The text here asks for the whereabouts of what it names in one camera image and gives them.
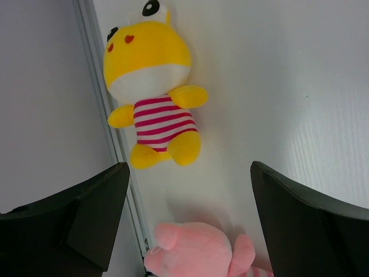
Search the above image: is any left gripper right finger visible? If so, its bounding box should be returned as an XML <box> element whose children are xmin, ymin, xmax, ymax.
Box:
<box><xmin>250</xmin><ymin>161</ymin><xmax>368</xmax><ymax>276</ymax></box>

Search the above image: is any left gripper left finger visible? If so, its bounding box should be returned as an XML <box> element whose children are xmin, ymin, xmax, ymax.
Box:
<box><xmin>1</xmin><ymin>162</ymin><xmax>130</xmax><ymax>276</ymax></box>

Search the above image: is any yellow plush toy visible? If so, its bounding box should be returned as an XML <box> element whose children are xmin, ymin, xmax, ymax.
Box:
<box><xmin>103</xmin><ymin>1</ymin><xmax>208</xmax><ymax>169</ymax></box>

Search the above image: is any pink plush toy front left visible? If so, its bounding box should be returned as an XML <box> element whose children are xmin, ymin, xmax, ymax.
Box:
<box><xmin>144</xmin><ymin>222</ymin><xmax>274</xmax><ymax>277</ymax></box>

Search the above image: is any aluminium corner post left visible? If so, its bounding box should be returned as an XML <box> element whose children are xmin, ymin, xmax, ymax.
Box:
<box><xmin>73</xmin><ymin>1</ymin><xmax>150</xmax><ymax>256</ymax></box>

